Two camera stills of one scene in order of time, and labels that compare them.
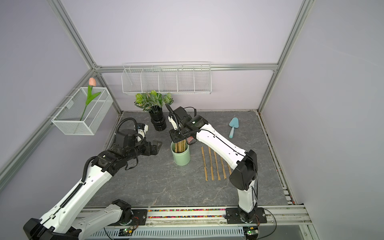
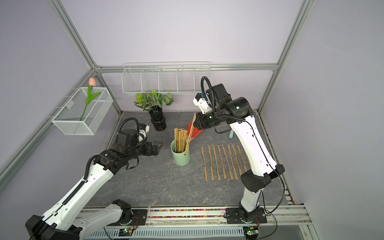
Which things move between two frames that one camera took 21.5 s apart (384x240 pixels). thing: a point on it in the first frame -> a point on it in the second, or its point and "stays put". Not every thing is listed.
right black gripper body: x=177 y=134 -> x=207 y=120
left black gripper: x=149 y=152 stays put
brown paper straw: x=205 y=166 stays put
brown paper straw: x=212 y=175 stays put
